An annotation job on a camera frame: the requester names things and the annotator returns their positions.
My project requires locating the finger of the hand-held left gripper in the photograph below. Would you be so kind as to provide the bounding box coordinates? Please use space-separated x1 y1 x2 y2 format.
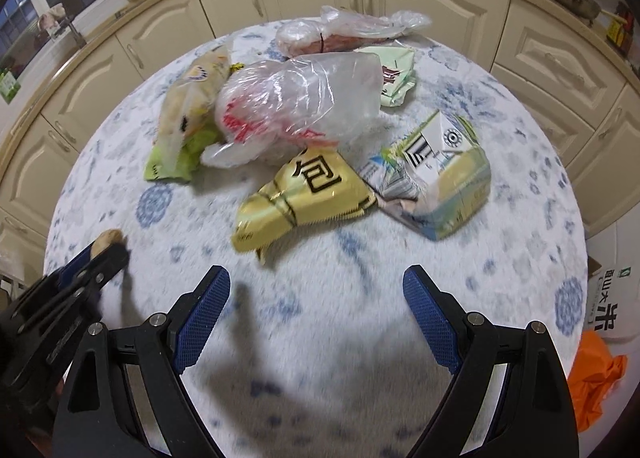
56 245 101 283
10 243 132 326

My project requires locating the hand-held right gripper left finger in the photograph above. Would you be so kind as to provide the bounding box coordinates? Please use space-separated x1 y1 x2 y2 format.
52 265 232 458

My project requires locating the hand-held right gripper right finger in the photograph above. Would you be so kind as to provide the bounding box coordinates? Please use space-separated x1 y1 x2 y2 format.
402 265 581 458

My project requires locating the brown ginger piece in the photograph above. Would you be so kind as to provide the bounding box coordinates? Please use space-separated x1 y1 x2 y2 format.
89 229 126 256

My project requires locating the bright green wrapper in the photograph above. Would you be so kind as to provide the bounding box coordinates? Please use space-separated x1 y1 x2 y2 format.
144 128 223 183

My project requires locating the pale green snack packet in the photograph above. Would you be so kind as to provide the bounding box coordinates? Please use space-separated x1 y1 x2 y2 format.
360 110 492 243
352 45 418 108

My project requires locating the yellow snack packet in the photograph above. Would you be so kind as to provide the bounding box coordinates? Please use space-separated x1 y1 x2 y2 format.
230 145 377 266

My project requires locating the green yellow snack bag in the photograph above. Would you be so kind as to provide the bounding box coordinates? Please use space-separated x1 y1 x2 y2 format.
157 48 233 159

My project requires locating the clear bag with red print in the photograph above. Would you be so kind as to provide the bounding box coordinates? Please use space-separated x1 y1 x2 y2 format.
200 52 383 169

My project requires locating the clear bag with pink contents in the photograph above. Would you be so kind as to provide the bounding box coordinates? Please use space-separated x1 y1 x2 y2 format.
275 5 432 58

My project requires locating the floral round tablecloth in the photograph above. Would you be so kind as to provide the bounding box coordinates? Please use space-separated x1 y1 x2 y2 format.
42 20 590 458

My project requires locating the orange plastic bag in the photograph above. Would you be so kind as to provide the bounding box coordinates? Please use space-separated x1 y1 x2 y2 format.
567 330 628 434

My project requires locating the metal faucet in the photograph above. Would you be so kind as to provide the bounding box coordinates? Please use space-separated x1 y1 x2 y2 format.
50 12 88 46

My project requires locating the cloth on faucet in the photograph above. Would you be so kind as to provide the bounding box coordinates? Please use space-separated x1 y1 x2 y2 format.
40 5 68 33

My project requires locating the dark sauce bottle red label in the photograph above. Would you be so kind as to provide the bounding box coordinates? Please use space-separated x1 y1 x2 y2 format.
606 2 640 56

